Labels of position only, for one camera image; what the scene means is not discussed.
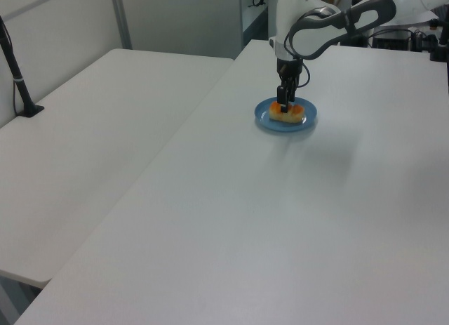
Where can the Franka gripper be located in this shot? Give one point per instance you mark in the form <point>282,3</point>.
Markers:
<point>289,69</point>

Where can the orange glazed bread roll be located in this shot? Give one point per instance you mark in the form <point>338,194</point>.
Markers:
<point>295,115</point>

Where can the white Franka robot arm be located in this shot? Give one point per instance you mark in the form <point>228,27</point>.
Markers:
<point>291,12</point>

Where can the blue round plate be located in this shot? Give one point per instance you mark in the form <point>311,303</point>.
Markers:
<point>309,111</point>

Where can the large black electronics box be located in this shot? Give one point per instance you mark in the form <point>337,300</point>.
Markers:
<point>389,42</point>

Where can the white shelf frame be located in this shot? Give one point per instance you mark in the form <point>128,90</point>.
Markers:
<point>271,16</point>

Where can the black table clamp mount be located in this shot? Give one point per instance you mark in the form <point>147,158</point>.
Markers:
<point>438,53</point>

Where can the black camera stand pole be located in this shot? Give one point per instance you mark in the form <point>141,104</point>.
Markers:
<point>17,81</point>

